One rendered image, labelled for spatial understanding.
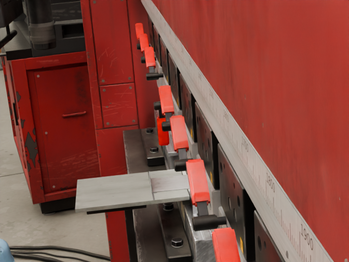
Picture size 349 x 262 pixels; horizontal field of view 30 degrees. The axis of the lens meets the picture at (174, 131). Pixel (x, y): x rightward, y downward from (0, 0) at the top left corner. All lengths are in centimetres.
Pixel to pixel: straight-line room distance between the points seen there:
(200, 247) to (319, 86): 101
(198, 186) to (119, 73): 159
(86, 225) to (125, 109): 145
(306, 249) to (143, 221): 124
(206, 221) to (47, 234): 295
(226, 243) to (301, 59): 26
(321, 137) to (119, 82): 200
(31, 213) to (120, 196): 249
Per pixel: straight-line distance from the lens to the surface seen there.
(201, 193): 81
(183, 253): 146
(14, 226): 388
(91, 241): 356
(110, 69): 237
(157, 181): 160
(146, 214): 173
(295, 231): 49
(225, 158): 77
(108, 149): 245
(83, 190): 160
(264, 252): 61
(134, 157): 214
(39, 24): 290
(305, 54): 42
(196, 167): 83
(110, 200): 152
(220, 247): 64
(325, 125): 40
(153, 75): 155
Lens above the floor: 161
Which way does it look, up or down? 18 degrees down
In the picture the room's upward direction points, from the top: 4 degrees counter-clockwise
